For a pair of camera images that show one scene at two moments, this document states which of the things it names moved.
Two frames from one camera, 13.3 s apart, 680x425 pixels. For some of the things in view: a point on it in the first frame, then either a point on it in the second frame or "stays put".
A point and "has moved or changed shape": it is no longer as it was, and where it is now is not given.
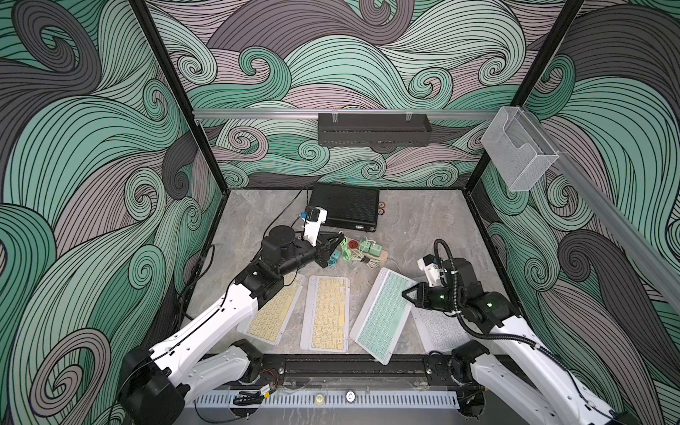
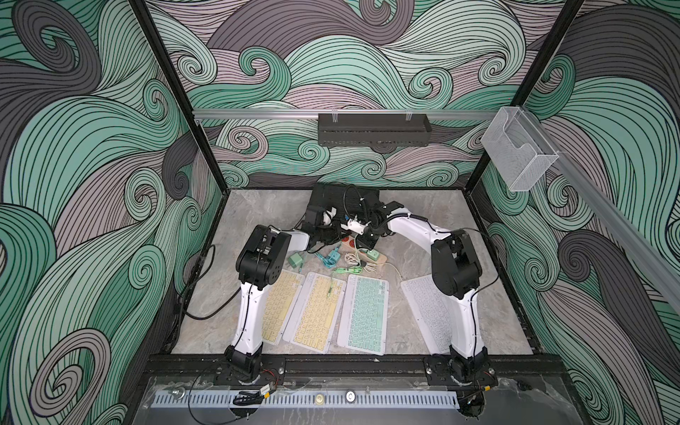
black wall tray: x=374 y=129 stays put
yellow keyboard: x=266 y=323 stays put
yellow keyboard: x=325 y=322 has moved or changed shape
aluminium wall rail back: x=264 y=112 stays put
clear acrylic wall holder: x=518 y=150 stays put
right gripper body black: x=437 y=297 -> x=369 y=236
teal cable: x=332 y=261 stays put
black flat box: x=348 y=206 stays put
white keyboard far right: x=440 y=330 stays put
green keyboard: x=383 y=314 -> x=364 y=314
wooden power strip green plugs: x=367 y=251 stays put
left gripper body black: x=299 y=254 -> x=327 y=235
